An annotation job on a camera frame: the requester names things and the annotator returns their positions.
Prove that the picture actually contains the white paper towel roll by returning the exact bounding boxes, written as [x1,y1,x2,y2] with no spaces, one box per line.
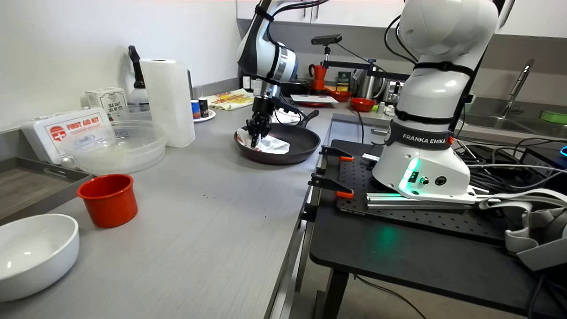
[141,59,196,149]

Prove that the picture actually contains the white round plate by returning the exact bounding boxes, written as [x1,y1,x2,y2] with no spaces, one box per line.
[194,110,217,125]

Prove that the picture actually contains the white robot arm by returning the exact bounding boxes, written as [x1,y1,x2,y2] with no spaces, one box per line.
[238,0,500,203]

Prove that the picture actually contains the orange black clamp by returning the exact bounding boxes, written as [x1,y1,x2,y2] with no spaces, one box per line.
[309,174,357,201]
[320,146,355,162]

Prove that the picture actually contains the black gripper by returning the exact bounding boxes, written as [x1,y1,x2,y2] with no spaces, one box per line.
[247,98,275,149]

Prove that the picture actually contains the white red-striped tea towel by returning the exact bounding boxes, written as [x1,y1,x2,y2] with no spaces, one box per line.
[236,130,291,155]

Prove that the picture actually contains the white first aid kit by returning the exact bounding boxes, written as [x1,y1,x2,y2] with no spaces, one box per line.
[22,107,112,165]

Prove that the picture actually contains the red kettle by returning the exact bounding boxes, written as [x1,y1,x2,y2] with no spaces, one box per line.
[309,64,327,93]

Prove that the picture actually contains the red small bowl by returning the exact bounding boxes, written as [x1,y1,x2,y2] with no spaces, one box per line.
[350,98,376,112]

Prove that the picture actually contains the black side table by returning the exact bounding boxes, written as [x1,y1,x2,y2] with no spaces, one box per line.
[311,192,567,319]

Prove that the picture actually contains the steel sink faucet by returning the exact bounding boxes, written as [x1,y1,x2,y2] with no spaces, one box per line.
[499,59,536,119]

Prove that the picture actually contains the white wall socket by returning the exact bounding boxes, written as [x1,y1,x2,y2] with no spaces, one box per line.
[86,89,128,123]

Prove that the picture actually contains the yellow patterned cloth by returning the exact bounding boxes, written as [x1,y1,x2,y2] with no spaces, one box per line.
[208,89,254,110]

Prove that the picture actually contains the dark metal tray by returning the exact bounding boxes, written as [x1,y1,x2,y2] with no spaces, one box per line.
[0,158,89,226]

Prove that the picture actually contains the white ceramic bowl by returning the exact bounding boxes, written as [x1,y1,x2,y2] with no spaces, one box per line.
[0,215,80,302]

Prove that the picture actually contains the dark frying pan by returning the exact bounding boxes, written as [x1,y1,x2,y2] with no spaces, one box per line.
[235,110,321,165]

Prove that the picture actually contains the clear plastic container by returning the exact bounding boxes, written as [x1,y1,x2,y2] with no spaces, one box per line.
[65,121,167,176]

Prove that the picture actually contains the red plastic cup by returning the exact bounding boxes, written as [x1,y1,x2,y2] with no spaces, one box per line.
[77,174,139,229]

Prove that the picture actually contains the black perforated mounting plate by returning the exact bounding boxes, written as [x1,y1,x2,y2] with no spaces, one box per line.
[330,141,523,243]

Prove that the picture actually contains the spray bottle black trigger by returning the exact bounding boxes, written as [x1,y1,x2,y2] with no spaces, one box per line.
[127,45,153,123]

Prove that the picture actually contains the crumpled white tissue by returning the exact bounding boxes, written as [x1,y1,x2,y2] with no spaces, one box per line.
[274,109,304,126]

